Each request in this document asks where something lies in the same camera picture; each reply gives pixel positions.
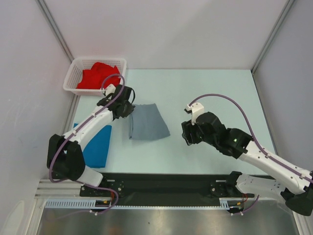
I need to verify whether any left aluminium corner post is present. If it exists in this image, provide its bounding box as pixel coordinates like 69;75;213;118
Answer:
35;0;74;63

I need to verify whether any red t shirt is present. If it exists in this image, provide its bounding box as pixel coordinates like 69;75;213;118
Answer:
76;62;119;90

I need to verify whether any right aluminium corner post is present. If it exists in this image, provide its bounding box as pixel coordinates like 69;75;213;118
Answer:
250;0;297;75

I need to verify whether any folded blue t shirt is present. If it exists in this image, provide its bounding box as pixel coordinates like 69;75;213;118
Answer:
80;125;112;168

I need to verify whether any aluminium front rail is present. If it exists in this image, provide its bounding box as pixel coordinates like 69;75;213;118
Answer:
35;179;81;199

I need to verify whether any aluminium corner post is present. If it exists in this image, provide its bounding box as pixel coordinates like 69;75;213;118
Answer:
250;0;297;75
35;0;74;63

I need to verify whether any grey t shirt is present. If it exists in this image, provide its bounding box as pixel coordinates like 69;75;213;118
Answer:
129;103;170;141

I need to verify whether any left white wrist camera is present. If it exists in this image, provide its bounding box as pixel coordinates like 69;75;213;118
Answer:
101;84;116;97

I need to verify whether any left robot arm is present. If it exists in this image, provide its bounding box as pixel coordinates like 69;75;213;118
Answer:
46;84;135;196

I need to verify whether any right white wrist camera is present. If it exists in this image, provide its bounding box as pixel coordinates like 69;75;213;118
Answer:
184;102;204;125

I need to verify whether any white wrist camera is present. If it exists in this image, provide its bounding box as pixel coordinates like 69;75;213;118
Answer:
184;102;204;125
101;84;116;97

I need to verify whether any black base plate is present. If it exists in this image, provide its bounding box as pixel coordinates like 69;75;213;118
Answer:
80;173;255;205

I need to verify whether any white plastic basket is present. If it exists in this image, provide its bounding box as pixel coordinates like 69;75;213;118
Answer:
63;56;127;96

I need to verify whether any white slotted cable duct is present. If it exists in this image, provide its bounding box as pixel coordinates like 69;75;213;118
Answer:
45;199;244;211

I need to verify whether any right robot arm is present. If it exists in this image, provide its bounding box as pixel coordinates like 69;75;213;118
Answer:
181;111;313;216

